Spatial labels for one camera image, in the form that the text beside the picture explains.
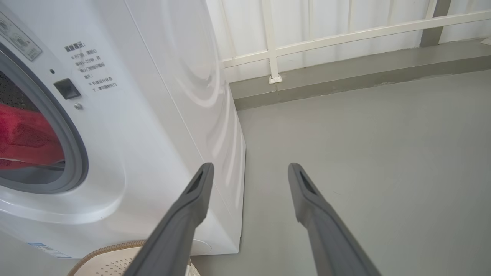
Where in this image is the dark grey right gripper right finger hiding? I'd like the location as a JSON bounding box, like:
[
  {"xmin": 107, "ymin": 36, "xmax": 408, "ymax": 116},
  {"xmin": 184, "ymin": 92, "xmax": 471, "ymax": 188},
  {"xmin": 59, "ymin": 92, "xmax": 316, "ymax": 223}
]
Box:
[{"xmin": 287, "ymin": 163, "xmax": 382, "ymax": 276}]

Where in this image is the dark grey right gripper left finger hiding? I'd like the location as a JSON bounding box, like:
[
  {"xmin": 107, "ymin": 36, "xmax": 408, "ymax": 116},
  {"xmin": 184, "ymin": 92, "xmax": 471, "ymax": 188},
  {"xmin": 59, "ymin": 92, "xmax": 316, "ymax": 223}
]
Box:
[{"xmin": 123, "ymin": 162, "xmax": 215, "ymax": 276}]

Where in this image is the red and white garment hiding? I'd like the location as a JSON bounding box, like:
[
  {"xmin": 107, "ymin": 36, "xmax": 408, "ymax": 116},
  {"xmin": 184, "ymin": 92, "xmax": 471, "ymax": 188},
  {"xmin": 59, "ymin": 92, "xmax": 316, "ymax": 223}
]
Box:
[{"xmin": 0, "ymin": 103, "xmax": 65, "ymax": 171}]

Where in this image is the cream laundry basket brown rim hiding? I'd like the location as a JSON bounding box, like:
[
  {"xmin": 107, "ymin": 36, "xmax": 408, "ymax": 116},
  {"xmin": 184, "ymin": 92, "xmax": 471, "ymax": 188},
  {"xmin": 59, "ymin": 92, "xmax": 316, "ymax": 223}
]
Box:
[{"xmin": 67, "ymin": 240, "xmax": 202, "ymax": 276}]

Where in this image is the white front-load washing machine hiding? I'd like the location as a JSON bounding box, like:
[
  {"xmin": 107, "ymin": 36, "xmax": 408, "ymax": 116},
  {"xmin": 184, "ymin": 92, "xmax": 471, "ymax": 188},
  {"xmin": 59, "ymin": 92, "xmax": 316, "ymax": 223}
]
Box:
[{"xmin": 0, "ymin": 0, "xmax": 246, "ymax": 260}]

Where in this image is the blue energy label sticker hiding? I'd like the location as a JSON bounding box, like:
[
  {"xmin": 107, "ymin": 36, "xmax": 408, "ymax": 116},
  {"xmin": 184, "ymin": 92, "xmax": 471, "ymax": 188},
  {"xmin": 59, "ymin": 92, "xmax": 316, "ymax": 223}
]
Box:
[{"xmin": 27, "ymin": 242, "xmax": 73, "ymax": 259}]

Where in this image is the white metal railing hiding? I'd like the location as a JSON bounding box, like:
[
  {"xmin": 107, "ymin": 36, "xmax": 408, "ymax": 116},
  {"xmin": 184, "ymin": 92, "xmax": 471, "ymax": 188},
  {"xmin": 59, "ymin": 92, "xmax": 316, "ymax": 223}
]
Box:
[{"xmin": 207, "ymin": 0, "xmax": 491, "ymax": 84}]

